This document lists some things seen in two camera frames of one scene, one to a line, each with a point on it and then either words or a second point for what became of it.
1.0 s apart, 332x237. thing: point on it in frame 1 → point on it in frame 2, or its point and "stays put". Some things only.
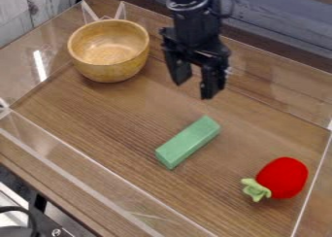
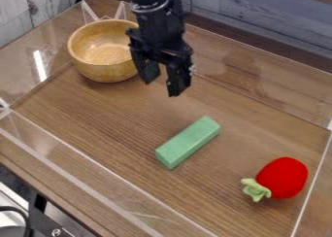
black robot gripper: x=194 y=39 → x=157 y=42
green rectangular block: x=186 y=142 stays put
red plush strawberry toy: x=280 y=180 stays put
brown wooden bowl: x=109 y=50 stays put
